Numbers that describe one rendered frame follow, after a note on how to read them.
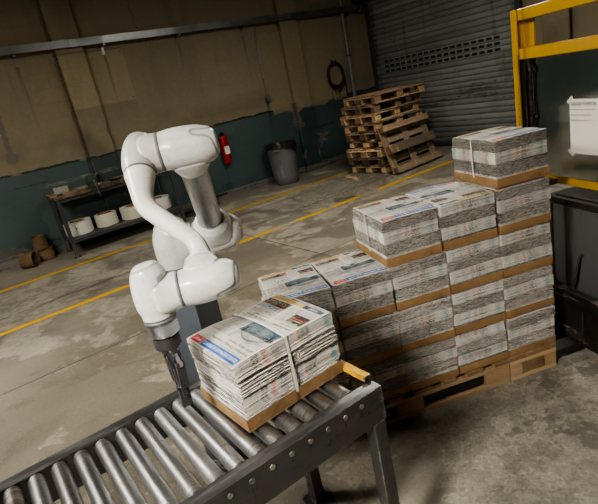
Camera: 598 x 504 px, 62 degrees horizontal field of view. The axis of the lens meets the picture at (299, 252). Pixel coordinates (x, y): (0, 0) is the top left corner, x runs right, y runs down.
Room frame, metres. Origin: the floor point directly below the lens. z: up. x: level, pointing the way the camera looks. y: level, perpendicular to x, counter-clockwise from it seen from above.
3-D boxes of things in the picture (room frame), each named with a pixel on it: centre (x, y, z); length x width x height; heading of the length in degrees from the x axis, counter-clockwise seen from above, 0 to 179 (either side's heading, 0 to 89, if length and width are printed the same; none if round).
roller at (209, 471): (1.25, 0.44, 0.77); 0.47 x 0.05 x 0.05; 32
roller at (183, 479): (1.22, 0.50, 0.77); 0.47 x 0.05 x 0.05; 32
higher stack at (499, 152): (2.46, -1.08, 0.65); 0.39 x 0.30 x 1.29; 11
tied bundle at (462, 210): (2.40, -0.78, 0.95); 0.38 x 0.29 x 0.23; 10
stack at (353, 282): (2.32, -0.36, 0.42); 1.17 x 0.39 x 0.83; 101
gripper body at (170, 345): (1.27, 0.41, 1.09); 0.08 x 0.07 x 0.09; 32
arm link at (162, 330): (1.27, 0.41, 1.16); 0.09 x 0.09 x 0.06
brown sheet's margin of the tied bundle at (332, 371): (1.49, 0.08, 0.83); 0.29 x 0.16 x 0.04; 35
